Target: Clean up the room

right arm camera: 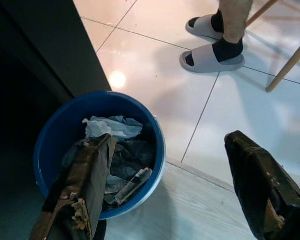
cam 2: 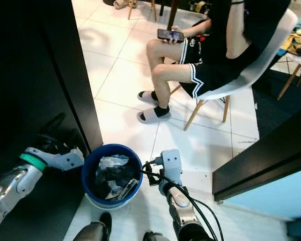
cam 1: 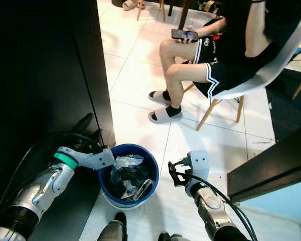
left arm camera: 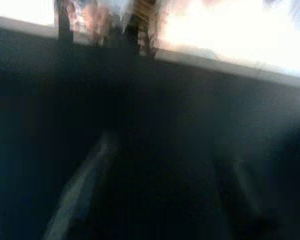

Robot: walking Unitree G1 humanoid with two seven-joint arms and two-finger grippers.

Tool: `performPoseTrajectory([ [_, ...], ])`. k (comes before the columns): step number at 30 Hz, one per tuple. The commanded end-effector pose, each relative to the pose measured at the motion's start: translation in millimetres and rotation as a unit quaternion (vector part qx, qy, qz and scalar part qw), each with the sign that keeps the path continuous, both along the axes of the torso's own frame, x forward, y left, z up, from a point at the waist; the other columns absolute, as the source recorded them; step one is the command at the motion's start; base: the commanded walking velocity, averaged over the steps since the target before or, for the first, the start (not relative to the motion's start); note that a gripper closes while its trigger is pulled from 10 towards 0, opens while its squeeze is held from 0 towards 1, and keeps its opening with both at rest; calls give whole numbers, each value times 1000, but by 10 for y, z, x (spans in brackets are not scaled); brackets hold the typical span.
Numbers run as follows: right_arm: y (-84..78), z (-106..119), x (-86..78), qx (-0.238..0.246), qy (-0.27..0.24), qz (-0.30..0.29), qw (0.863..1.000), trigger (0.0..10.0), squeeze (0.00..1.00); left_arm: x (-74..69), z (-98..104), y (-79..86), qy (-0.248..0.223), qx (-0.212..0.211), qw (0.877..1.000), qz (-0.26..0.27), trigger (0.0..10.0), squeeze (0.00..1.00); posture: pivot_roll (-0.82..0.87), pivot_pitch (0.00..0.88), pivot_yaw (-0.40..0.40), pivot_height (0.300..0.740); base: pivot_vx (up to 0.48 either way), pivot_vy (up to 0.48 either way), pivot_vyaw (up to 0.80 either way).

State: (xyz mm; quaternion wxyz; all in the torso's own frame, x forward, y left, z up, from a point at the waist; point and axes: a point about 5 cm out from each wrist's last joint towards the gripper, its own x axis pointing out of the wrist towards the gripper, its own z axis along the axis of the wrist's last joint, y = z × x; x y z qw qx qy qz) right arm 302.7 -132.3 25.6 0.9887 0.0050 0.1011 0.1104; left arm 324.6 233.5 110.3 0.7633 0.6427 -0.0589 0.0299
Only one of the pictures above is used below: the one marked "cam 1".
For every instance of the white slipper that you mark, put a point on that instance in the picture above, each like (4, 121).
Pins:
(158, 98)
(163, 116)

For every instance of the black smartphone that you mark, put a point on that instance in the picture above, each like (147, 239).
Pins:
(184, 34)

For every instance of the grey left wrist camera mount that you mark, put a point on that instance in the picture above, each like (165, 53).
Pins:
(90, 158)

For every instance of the white tissue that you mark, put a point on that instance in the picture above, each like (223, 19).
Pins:
(126, 161)

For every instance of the brown wooden table leg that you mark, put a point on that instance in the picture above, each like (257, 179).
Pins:
(184, 15)

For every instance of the dark floor mat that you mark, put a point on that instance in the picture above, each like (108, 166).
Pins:
(291, 115)

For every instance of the black bin liner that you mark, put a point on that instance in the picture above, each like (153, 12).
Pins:
(120, 181)

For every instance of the blue plastic bucket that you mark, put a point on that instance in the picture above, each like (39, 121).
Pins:
(125, 205)

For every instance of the white chair wooden legs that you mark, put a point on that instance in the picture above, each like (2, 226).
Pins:
(271, 70)

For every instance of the silver left robot leg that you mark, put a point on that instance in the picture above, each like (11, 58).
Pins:
(113, 231)

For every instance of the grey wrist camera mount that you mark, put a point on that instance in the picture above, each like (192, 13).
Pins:
(199, 163)
(90, 158)

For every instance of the silver robot leg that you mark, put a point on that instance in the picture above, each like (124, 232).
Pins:
(113, 231)
(173, 237)

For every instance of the silver right robot leg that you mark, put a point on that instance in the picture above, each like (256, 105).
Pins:
(173, 237)

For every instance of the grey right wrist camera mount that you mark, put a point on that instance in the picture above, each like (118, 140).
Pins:
(199, 163)

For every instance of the seated person black shorts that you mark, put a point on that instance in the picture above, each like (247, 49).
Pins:
(226, 70)

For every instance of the black door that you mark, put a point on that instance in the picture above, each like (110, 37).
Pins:
(40, 60)

